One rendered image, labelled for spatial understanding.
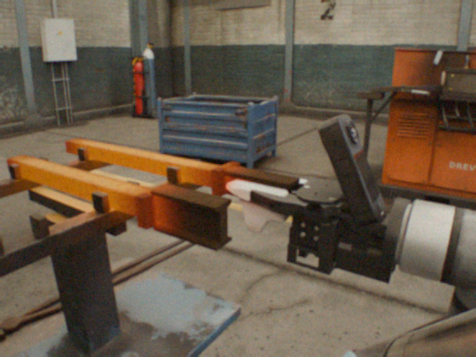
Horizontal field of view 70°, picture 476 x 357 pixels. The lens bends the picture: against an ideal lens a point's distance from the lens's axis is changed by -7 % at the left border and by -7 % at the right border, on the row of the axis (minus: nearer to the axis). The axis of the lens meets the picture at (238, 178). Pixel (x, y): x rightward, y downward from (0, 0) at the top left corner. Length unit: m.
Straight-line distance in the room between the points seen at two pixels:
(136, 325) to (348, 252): 0.38
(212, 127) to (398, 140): 1.84
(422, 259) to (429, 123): 2.88
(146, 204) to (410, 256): 0.26
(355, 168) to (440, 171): 2.93
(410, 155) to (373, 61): 4.30
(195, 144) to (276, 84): 4.33
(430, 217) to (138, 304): 0.50
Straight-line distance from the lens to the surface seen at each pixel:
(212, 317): 0.64
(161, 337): 0.62
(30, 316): 0.70
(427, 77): 3.21
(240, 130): 3.72
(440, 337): 0.26
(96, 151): 0.64
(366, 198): 0.38
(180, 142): 4.13
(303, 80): 7.81
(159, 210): 0.38
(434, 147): 3.27
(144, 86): 7.67
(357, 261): 0.41
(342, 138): 0.37
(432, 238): 0.36
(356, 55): 7.46
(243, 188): 0.42
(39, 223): 0.38
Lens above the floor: 1.13
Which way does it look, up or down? 18 degrees down
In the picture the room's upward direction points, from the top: straight up
